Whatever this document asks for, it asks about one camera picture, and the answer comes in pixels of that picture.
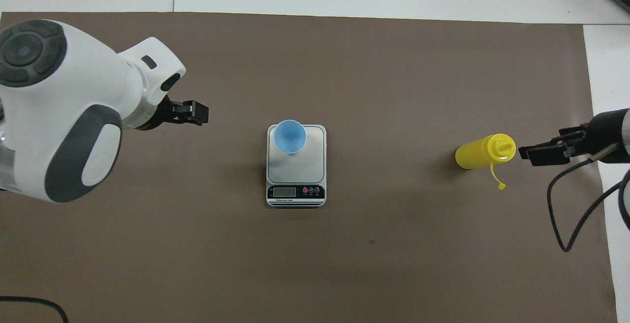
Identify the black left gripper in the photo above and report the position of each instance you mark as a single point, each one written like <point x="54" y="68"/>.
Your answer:
<point x="165" y="115"/>

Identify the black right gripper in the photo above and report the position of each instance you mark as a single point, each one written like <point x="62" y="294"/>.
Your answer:
<point x="605" y="133"/>

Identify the yellow squeeze bottle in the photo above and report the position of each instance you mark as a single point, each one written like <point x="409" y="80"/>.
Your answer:
<point x="477" y="154"/>

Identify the light blue plastic cup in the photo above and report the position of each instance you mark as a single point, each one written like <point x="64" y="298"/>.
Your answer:
<point x="289" y="137"/>

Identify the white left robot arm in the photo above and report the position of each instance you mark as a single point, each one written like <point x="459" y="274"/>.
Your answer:
<point x="49" y="116"/>

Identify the silver digital kitchen scale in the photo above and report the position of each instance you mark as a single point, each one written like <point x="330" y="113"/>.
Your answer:
<point x="295" y="173"/>

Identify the brown paper table mat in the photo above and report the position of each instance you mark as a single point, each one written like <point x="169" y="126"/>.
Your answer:
<point x="369" y="264"/>

